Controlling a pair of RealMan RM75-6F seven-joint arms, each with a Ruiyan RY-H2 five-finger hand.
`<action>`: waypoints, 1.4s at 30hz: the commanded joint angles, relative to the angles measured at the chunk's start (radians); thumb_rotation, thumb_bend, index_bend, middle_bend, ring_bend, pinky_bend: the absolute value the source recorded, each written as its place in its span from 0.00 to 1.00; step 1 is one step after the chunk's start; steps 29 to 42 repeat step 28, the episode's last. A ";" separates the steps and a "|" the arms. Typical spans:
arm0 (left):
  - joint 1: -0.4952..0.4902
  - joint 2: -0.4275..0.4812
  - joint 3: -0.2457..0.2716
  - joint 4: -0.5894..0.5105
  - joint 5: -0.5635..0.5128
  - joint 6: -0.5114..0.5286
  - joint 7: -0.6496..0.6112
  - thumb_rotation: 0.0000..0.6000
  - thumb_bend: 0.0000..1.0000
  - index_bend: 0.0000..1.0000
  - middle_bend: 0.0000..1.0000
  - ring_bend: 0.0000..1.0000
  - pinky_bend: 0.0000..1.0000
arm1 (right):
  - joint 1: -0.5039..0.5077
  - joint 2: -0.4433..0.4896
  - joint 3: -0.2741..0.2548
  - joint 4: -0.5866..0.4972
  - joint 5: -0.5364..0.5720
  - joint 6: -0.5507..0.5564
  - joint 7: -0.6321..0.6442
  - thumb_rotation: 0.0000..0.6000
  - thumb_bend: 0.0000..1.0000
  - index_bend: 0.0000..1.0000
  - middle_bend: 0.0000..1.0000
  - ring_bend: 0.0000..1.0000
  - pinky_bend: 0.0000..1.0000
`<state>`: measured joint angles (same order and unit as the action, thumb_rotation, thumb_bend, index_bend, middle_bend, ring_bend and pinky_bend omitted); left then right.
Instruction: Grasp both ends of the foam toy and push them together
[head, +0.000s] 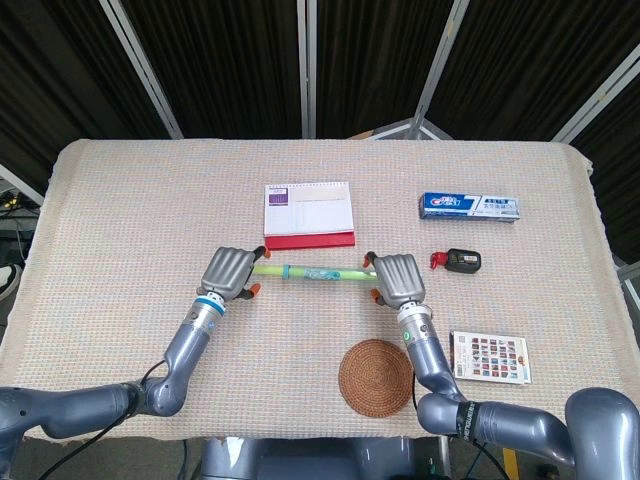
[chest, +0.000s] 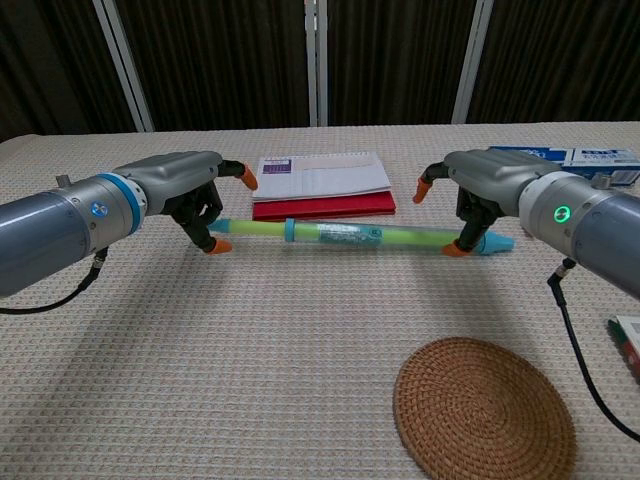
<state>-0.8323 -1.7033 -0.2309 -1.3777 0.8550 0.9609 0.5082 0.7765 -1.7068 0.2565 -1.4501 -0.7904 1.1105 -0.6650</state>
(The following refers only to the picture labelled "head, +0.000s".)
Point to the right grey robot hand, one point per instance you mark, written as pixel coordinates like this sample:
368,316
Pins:
400,280

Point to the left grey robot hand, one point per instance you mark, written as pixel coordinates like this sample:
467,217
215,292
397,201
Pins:
227,272

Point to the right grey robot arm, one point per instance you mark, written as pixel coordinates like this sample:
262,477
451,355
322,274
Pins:
430,360

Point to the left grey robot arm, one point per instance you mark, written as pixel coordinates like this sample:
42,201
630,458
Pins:
190,345

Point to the black bottle red cap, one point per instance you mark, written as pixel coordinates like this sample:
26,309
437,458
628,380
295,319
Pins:
462,261

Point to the beige woven tablecloth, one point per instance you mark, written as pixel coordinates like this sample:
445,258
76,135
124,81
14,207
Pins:
150,225

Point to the blue toothpaste box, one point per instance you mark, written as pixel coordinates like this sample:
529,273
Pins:
465,207

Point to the white red desk calendar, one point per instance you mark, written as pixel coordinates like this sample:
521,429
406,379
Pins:
310,215

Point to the round woven rattan coaster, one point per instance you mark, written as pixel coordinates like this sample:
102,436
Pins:
375,380

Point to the card box with picture grid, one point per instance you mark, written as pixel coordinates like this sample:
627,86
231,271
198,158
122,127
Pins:
492,357

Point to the grey robot torso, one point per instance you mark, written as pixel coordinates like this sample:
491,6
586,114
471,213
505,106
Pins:
310,457

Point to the white black shoe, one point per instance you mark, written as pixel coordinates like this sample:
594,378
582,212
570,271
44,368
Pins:
7,280

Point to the dark screen panel white frame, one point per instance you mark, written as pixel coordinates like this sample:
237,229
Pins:
370,60
525,60
225,60
620,165
60,75

